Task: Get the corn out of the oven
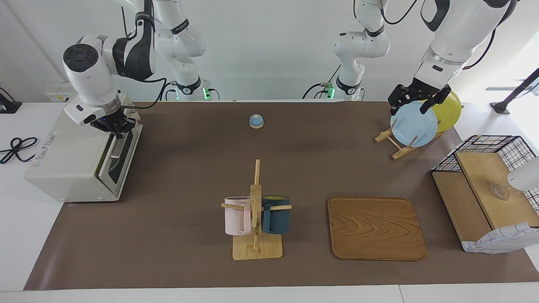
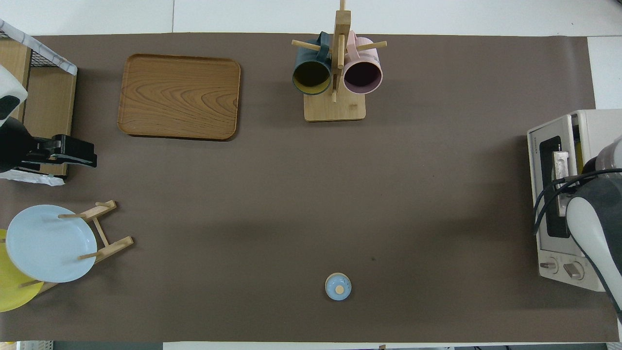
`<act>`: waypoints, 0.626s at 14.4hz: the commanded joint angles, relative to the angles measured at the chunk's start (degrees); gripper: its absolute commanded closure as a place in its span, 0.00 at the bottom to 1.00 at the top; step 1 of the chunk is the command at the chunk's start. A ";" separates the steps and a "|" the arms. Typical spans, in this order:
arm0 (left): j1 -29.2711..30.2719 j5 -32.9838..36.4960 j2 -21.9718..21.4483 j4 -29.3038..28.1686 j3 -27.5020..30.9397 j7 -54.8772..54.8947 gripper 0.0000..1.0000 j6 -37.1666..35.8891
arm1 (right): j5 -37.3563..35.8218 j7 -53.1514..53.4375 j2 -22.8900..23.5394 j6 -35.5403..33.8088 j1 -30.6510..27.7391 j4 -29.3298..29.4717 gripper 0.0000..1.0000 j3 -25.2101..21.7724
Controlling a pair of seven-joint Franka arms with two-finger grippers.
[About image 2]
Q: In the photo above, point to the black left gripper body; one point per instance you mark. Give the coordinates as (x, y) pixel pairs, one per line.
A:
(77, 150)

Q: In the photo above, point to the glass toaster oven door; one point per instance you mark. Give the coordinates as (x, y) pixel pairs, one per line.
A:
(536, 204)

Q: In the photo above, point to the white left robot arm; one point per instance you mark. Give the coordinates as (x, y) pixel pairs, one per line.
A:
(9, 141)

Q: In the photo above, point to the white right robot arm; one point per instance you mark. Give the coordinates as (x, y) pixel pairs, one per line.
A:
(593, 228)

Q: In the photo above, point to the beige oven knob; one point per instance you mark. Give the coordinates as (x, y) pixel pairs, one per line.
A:
(574, 270)
(549, 265)

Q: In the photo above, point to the beige toaster oven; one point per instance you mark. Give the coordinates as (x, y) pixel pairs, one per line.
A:
(602, 126)

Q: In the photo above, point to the wooden step shelf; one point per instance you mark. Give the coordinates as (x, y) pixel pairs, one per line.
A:
(53, 107)

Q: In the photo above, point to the light blue plate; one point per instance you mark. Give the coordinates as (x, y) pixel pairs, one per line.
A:
(48, 243)

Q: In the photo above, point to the wooden shelf box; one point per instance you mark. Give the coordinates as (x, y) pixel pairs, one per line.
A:
(41, 61)

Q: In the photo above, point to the wooden plate rack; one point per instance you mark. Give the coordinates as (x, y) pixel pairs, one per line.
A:
(114, 245)

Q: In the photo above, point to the rectangular wooden serving tray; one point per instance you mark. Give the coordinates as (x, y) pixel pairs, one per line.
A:
(180, 97)

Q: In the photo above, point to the yellow plate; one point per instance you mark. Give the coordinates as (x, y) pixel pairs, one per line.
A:
(12, 291)

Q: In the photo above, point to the large brown table mat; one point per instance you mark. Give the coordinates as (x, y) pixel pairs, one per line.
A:
(291, 194)

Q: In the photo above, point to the dark teal mug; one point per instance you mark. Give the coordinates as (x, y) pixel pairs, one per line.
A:
(311, 73)

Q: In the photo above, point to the wooden mug tree stand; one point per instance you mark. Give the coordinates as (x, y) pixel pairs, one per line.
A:
(335, 109)

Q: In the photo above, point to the pink mug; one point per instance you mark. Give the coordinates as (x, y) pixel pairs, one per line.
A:
(362, 75)

